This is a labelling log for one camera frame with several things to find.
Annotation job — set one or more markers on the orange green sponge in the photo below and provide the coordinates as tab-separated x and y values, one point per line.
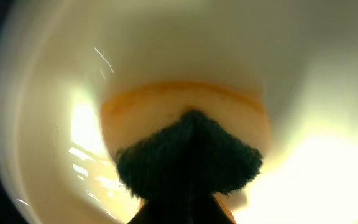
176	145

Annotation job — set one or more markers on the yellow plate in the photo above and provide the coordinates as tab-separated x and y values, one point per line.
59	60

